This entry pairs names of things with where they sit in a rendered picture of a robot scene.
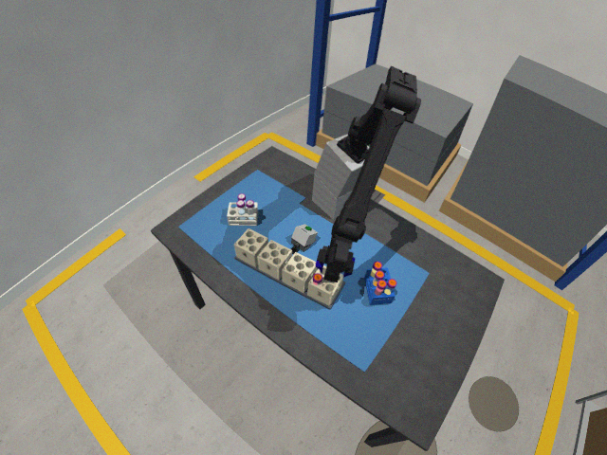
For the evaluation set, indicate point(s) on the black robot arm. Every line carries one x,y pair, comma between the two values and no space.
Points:
382,128

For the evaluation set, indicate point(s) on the blue flat mat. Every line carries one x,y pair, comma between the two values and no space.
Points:
352,328

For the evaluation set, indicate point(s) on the blue tube rack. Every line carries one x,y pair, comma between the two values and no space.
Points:
383,298

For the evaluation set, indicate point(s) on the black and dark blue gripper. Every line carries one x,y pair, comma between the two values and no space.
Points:
350,261

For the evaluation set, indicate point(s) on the centrifuge tube with yellow liquid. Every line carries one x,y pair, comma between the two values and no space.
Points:
391,284

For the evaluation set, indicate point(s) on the white tube rack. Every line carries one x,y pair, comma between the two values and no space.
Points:
237,222

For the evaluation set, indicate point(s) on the cream block with round holes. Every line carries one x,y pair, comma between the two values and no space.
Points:
318,292
245,247
298,272
273,259

